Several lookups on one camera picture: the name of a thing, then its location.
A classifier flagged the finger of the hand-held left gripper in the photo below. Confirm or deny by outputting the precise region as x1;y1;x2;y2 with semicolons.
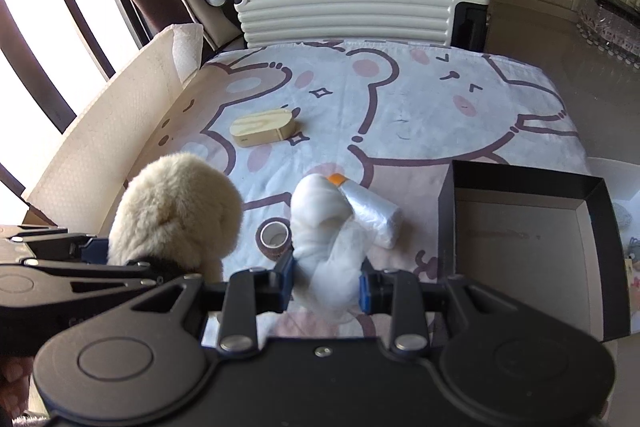
0;258;168;306
0;224;110;267

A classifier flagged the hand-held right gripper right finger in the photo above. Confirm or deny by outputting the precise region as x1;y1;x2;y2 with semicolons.
357;258;507;354

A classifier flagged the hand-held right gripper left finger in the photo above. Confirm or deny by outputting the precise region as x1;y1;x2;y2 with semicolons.
115;253;297;354

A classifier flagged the cream plush toy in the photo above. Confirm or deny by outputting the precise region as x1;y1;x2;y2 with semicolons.
107;152;246;283

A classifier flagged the black cardboard box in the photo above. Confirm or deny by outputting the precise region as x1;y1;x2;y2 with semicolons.
437;159;632;343

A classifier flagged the person's left hand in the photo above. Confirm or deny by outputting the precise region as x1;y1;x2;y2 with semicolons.
0;354;35;414

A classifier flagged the brown tape roll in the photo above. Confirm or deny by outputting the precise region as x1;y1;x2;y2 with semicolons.
259;221;293;263

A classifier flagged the white foam sheet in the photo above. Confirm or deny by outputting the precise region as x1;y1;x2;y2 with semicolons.
22;23;206;228

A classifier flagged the oval wooden box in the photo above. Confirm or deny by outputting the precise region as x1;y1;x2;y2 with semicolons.
230;107;297;148

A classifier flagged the bear printed blanket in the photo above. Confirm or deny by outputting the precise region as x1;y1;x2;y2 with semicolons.
127;38;593;340

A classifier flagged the pack of bottles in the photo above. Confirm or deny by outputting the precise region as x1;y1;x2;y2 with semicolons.
575;0;640;70

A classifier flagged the dark window frame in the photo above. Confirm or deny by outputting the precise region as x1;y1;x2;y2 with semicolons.
0;0;151;228

